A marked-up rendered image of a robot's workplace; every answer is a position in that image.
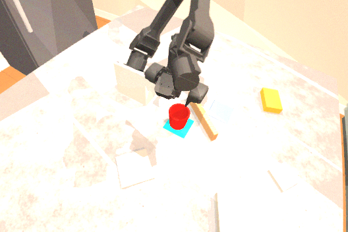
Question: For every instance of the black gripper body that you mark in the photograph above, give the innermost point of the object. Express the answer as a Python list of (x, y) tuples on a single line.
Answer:
[(152, 73)]

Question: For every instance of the orange flat bar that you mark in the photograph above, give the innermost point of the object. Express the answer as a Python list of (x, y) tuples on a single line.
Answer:
[(205, 120)]

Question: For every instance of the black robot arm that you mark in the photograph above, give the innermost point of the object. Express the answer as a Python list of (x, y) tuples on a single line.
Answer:
[(197, 29)]

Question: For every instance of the yellow block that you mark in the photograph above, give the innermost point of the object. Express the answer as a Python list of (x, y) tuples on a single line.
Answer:
[(271, 100)]

